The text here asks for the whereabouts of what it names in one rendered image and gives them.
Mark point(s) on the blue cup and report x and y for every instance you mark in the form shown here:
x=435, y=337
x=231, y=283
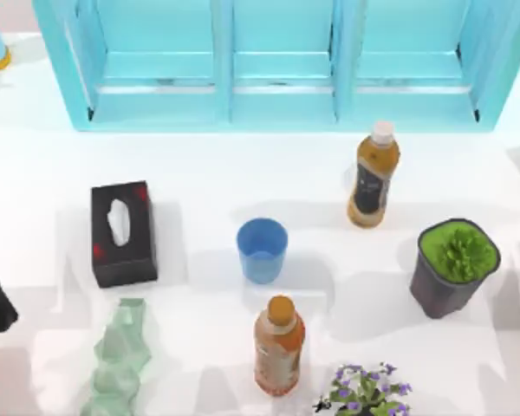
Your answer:
x=261, y=251

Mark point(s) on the grey pot with green plant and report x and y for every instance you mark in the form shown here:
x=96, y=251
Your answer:
x=455, y=268

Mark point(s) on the amber bottle with white cap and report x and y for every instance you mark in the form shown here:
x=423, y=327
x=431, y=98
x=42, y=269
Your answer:
x=372, y=182

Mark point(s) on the orange bottle with orange cap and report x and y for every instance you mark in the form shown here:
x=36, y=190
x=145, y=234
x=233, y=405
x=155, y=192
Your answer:
x=279, y=346

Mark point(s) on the light blue rack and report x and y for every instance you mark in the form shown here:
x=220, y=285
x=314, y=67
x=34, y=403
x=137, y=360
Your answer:
x=281, y=60

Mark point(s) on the black tissue box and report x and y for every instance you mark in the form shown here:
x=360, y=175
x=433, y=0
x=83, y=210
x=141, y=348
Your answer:
x=123, y=234

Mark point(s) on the pale green crumpled bottle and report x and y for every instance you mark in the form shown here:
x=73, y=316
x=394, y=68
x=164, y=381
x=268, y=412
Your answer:
x=119, y=359

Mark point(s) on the purple flower plant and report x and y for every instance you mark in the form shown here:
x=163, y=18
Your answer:
x=364, y=392

